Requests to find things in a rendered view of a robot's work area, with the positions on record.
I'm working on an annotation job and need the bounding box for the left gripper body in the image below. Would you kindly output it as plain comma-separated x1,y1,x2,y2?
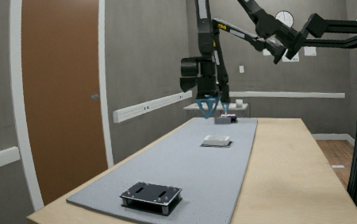
195,75,221,99

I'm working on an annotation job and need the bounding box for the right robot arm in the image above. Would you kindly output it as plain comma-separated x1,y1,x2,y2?
211,17,282,99

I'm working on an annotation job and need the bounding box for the white grid rack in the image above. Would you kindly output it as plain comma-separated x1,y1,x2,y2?
204,136,229,146

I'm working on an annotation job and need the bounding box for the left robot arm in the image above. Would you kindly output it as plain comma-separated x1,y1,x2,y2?
180,0,303,93

